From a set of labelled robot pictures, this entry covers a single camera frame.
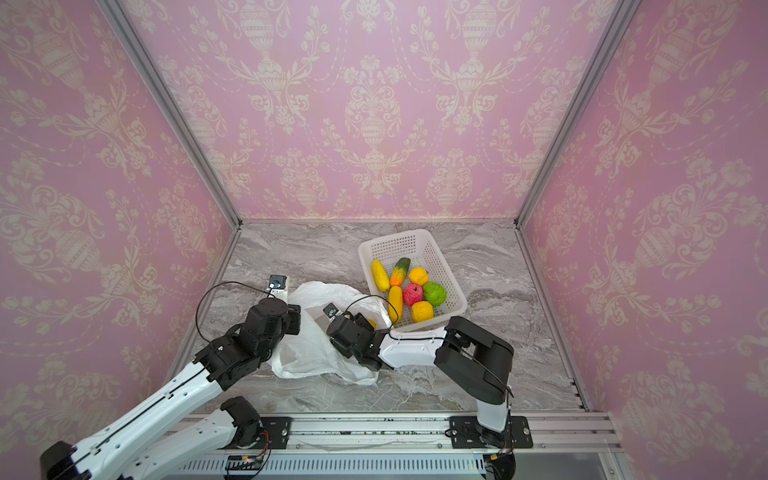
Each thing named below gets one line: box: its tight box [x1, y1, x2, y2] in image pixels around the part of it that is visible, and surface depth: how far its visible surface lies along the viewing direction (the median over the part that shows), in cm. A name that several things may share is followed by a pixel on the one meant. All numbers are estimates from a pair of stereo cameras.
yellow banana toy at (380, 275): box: [371, 259, 390, 293], surface depth 101 cm
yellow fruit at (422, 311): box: [411, 300, 435, 323], surface depth 91 cm
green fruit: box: [423, 281, 447, 306], surface depth 96 cm
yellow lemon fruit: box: [409, 266, 429, 286], surface depth 100 cm
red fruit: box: [403, 283, 423, 307], surface depth 96 cm
